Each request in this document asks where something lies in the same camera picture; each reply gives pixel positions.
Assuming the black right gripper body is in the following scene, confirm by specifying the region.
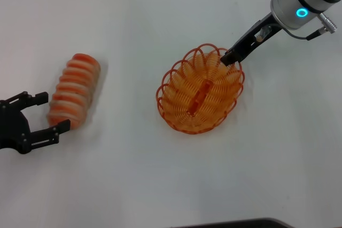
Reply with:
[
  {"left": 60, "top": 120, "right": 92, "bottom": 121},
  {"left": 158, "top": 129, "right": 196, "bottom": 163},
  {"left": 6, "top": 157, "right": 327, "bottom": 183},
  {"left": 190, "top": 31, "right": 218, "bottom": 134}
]
[{"left": 231, "top": 12, "right": 281, "bottom": 60}]

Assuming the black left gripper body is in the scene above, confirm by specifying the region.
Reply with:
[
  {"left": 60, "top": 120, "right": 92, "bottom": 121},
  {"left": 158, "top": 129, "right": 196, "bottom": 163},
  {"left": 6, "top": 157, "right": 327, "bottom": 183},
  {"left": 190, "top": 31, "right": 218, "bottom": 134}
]
[{"left": 0, "top": 99, "right": 33, "bottom": 155}]

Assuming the orange striped shrimp toy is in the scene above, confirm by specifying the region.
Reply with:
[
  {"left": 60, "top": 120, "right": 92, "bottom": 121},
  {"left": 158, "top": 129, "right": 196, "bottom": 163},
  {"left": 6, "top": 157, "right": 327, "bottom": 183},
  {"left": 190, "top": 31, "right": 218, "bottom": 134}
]
[{"left": 46, "top": 53, "right": 102, "bottom": 130}]

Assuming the orange woven plastic basket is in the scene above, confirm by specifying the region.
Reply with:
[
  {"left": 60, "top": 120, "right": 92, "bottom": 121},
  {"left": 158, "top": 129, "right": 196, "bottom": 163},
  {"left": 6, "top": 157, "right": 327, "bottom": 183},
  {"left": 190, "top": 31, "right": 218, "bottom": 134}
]
[{"left": 155, "top": 43, "right": 246, "bottom": 135}]

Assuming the black robot torso edge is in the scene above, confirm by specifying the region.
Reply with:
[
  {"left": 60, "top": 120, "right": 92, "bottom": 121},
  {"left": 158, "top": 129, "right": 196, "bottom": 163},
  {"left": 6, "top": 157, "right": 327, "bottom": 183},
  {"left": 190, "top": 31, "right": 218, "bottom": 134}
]
[{"left": 186, "top": 217, "right": 291, "bottom": 228}]

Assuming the right arm connector cable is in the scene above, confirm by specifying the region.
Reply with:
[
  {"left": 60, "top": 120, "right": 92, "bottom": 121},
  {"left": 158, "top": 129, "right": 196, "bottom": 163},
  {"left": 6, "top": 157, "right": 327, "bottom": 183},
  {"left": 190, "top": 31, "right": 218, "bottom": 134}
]
[{"left": 287, "top": 12, "right": 338, "bottom": 41}]

